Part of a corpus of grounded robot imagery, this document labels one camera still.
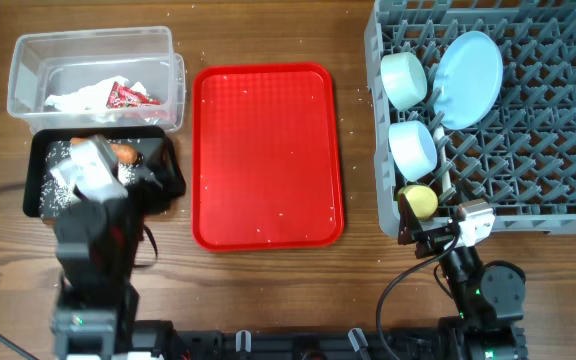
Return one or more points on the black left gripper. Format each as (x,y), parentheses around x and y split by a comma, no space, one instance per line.
(157,193)

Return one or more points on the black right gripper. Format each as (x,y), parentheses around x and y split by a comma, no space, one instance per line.
(431,236)

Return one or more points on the yellow plastic cup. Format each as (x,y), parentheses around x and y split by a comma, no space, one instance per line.
(422,199)

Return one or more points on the orange carrot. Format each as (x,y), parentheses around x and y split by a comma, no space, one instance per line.
(125,154)

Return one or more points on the light blue bowl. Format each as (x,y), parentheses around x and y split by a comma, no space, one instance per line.
(413,149)

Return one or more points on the white plastic spoon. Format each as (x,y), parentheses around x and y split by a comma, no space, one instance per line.
(443,173)

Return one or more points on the red snack wrapper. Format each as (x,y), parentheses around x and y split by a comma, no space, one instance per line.
(124,97)

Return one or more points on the white napkin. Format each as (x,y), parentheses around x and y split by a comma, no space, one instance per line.
(90,98)

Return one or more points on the green bowl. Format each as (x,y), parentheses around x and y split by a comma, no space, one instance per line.
(404,80)

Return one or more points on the light blue plate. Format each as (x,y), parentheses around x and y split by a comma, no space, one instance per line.
(468,79)

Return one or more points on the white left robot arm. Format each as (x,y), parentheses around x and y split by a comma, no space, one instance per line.
(97,243)

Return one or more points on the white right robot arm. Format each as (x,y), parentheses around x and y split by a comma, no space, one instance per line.
(488,296)

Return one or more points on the black waste tray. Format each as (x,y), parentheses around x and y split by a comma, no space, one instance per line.
(134,136)

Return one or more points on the grey dishwasher rack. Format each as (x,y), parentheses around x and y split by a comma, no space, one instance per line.
(521,157)

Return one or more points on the white rice pile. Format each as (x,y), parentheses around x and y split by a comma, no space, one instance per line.
(54,197)

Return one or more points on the red plastic tray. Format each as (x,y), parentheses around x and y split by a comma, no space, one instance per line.
(265,160)

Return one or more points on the clear plastic bin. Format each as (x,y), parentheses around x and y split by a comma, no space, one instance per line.
(61,63)

